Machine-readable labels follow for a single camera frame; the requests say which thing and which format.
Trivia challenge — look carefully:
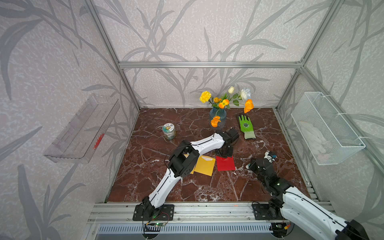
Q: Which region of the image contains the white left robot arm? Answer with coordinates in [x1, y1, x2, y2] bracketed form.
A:
[142, 128, 239, 212]

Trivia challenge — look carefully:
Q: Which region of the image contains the clear acrylic wall shelf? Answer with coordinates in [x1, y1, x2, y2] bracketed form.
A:
[43, 94, 121, 164]

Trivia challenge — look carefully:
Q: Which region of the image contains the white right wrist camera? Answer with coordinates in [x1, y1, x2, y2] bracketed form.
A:
[264, 151, 277, 163]

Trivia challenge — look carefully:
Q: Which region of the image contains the artificial flower bouquet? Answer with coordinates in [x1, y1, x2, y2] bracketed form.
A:
[199, 86, 254, 114]

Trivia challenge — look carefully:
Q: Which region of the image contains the white wire wall basket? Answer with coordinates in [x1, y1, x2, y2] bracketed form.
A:
[291, 92, 366, 165]

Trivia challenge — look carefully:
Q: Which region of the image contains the blue textured glass vase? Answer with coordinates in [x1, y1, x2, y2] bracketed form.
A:
[209, 107, 227, 129]

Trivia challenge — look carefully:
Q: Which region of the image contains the large yellow envelope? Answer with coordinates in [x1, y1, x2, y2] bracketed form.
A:
[193, 156, 216, 177]

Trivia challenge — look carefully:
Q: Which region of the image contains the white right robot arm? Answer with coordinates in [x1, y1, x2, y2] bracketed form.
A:
[247, 159, 369, 240]

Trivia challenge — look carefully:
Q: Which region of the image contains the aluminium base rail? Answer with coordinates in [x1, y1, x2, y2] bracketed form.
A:
[88, 202, 283, 224]

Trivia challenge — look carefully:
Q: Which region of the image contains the white cloth in basket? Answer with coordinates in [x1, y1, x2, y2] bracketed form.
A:
[299, 121, 330, 163]

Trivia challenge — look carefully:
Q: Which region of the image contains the red envelope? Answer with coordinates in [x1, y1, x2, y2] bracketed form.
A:
[216, 156, 236, 172]

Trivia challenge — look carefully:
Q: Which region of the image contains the round sunflower label jar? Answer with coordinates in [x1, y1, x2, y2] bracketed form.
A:
[162, 123, 176, 140]

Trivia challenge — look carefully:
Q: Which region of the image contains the green work glove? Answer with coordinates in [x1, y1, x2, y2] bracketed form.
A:
[238, 114, 256, 140]

